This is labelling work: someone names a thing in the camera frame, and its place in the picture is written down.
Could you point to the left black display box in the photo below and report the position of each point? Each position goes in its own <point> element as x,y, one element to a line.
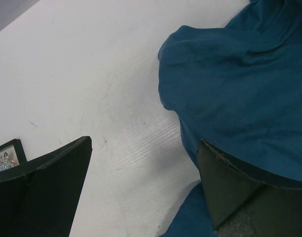
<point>15,150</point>

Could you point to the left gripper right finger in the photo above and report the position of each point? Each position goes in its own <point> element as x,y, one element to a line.
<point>246,201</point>

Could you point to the silver blue leaf brooch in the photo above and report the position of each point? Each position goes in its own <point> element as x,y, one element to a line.
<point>6,162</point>

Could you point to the blue t-shirt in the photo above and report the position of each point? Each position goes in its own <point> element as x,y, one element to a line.
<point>240,89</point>

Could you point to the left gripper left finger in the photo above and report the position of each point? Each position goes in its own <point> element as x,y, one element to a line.
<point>40,197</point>

